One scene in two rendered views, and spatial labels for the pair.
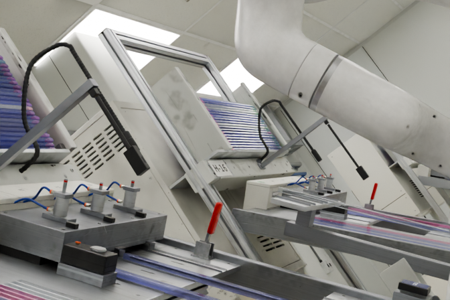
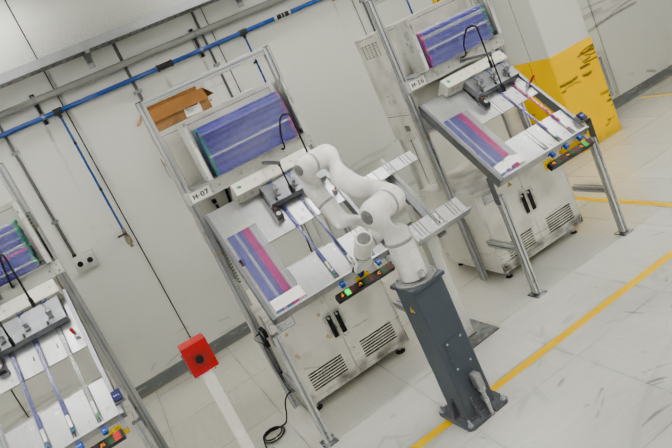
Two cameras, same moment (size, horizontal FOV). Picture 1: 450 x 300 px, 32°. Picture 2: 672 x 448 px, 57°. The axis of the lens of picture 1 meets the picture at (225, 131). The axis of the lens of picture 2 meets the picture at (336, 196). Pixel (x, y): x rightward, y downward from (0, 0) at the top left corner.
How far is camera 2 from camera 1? 2.65 m
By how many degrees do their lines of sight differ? 59
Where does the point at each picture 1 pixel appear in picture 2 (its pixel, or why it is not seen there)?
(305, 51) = (315, 198)
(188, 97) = (411, 37)
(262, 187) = (445, 87)
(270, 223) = (431, 119)
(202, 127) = (416, 55)
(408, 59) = not seen: outside the picture
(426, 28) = not seen: outside the picture
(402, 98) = (337, 222)
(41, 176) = (291, 147)
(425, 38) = not seen: outside the picture
